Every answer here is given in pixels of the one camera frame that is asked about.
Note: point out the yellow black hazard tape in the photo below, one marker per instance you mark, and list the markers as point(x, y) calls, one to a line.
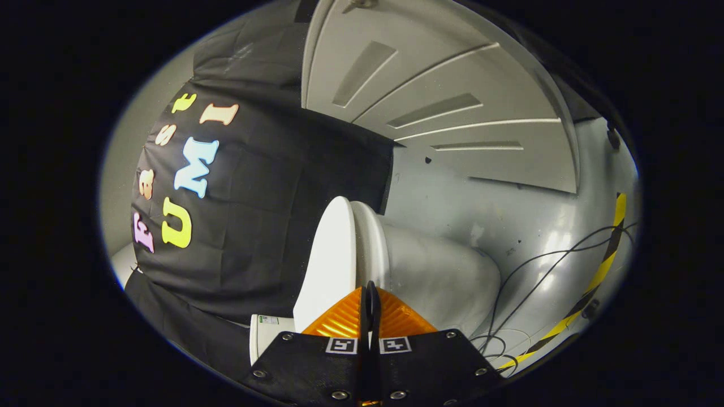
point(602, 265)

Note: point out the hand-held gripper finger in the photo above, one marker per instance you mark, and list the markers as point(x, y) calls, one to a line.
point(378, 367)
point(365, 367)

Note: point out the white toilet tank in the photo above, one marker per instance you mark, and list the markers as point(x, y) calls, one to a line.
point(271, 339)

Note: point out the white toilet lid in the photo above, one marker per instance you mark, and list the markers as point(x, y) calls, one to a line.
point(331, 254)

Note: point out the black backdrop cloth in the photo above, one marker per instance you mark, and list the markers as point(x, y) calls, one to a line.
point(254, 226)

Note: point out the white panel door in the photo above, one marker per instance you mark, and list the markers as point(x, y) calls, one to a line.
point(452, 79)

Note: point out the white toilet bowl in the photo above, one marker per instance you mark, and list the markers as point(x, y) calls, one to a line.
point(430, 277)

